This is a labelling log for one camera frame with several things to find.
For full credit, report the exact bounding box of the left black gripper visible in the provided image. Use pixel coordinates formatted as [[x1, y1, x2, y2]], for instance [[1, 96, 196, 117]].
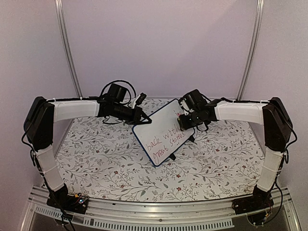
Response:
[[113, 103, 152, 126]]

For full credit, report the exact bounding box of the small blue-framed whiteboard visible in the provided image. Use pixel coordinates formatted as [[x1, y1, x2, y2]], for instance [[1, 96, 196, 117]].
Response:
[[132, 99, 194, 167]]

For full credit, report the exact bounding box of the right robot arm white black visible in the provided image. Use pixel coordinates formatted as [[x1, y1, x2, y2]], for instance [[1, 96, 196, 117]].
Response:
[[178, 92, 297, 211]]

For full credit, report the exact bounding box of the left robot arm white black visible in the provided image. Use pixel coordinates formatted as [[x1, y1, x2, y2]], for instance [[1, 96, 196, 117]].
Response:
[[21, 93, 151, 209]]

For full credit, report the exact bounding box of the floral patterned table mat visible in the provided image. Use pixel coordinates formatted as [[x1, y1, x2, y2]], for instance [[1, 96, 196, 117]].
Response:
[[48, 117, 264, 202]]

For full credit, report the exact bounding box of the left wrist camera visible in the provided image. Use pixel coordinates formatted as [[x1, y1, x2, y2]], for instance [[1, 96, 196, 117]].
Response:
[[128, 92, 147, 109]]

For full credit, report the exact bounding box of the left black cable loop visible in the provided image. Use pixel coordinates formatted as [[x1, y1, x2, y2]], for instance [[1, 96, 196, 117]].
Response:
[[100, 80, 137, 104]]

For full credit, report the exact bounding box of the wire whiteboard stand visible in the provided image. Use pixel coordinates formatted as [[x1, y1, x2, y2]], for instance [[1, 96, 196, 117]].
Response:
[[168, 135, 195, 161]]

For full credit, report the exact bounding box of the right black cable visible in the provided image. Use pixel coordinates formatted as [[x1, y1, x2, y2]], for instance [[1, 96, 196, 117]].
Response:
[[269, 105, 298, 164]]

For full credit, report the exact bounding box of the front aluminium rail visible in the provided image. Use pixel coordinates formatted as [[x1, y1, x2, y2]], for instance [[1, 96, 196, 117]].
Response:
[[21, 186, 302, 231]]

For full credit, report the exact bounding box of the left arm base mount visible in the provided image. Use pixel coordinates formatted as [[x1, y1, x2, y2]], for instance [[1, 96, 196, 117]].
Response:
[[47, 192, 89, 214]]

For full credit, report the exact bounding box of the right aluminium frame post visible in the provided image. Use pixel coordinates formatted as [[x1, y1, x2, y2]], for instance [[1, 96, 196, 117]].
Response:
[[236, 0, 264, 100]]

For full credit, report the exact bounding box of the aluminium frame post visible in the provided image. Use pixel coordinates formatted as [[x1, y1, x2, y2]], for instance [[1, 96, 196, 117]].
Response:
[[236, 0, 264, 100], [54, 0, 82, 97]]

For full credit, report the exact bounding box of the left aluminium frame post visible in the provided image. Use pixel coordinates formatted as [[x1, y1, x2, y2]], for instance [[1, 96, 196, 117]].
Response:
[[54, 0, 82, 97]]

